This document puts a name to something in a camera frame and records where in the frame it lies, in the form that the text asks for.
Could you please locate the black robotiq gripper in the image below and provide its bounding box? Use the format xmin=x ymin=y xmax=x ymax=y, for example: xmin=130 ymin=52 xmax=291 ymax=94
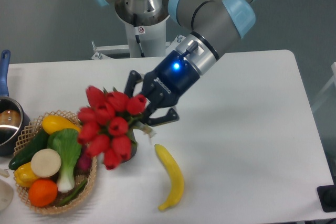
xmin=124 ymin=50 xmax=200 ymax=126

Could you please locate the red tulip bouquet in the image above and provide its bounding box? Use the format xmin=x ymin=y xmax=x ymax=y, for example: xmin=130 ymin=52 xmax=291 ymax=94
xmin=77 ymin=86 xmax=155 ymax=170

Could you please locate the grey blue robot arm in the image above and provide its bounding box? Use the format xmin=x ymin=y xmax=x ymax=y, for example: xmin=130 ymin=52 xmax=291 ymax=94
xmin=96 ymin=0 xmax=256 ymax=126

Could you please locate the dark grey ribbed vase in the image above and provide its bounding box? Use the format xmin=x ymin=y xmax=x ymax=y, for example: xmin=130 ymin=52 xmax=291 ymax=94
xmin=123 ymin=130 xmax=138 ymax=163

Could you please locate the yellow banana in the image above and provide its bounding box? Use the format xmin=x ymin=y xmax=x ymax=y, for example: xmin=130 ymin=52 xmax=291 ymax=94
xmin=154 ymin=144 xmax=184 ymax=211

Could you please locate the purple red onion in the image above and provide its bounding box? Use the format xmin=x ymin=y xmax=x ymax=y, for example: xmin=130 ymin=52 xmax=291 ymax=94
xmin=76 ymin=152 xmax=92 ymax=171

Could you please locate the green bok choy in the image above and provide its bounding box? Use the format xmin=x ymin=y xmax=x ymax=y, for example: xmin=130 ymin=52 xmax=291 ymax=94
xmin=47 ymin=129 xmax=81 ymax=193

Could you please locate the yellow squash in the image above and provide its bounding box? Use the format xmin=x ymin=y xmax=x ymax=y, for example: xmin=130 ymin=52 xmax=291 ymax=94
xmin=41 ymin=115 xmax=81 ymax=135

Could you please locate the dark green cucumber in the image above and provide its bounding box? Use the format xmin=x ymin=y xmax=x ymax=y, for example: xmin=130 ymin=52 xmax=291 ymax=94
xmin=8 ymin=129 xmax=49 ymax=170

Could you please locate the woven wicker basket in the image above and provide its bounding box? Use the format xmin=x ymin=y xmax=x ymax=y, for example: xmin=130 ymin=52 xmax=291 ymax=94
xmin=14 ymin=110 xmax=97 ymax=215

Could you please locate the green chili pepper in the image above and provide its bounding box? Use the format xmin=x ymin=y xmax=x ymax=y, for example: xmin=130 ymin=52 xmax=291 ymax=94
xmin=58 ymin=179 xmax=88 ymax=207

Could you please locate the orange fruit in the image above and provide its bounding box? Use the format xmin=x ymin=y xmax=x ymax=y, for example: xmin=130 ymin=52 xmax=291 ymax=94
xmin=28 ymin=179 xmax=58 ymax=207

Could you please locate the yellow bell pepper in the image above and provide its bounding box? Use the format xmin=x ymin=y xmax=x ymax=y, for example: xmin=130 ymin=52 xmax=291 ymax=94
xmin=14 ymin=162 xmax=40 ymax=187

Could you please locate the small white garlic piece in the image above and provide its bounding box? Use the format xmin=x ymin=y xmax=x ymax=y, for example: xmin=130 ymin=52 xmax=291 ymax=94
xmin=0 ymin=169 xmax=10 ymax=178

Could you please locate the white ceramic object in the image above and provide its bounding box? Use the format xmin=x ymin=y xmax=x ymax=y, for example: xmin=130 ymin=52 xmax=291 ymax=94
xmin=0 ymin=179 xmax=14 ymax=211

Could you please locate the black device at edge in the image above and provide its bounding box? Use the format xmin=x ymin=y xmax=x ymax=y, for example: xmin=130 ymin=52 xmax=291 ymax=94
xmin=317 ymin=185 xmax=335 ymax=212

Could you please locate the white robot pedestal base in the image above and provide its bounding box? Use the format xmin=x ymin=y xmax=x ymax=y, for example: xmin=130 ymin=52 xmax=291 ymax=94
xmin=91 ymin=0 xmax=185 ymax=60

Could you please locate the blue handled saucepan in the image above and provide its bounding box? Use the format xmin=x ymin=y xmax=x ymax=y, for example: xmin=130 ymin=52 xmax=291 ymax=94
xmin=1 ymin=49 xmax=30 ymax=156

